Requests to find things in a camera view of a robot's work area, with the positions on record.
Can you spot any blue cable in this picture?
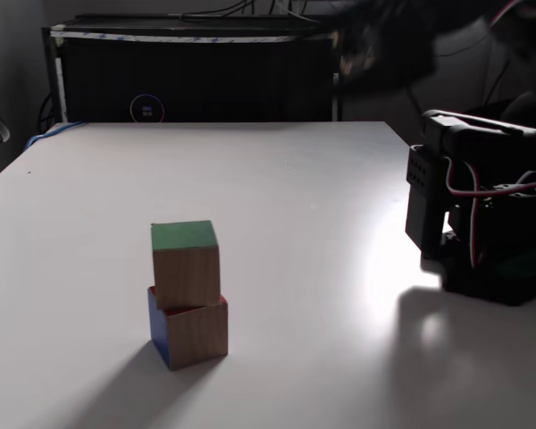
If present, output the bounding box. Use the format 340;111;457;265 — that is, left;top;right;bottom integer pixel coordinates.
24;120;88;151

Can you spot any wooden cube with green face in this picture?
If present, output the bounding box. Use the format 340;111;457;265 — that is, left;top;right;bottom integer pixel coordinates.
150;219;221;311

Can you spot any black cable bundle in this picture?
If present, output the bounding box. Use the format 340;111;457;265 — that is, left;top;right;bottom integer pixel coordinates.
180;0;323;22

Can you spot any black computer case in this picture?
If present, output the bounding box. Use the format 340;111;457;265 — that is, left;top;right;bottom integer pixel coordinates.
41;13;344;124

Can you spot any cube with black-white tag markers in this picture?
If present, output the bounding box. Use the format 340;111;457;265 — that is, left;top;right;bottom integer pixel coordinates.
147;285;230;372

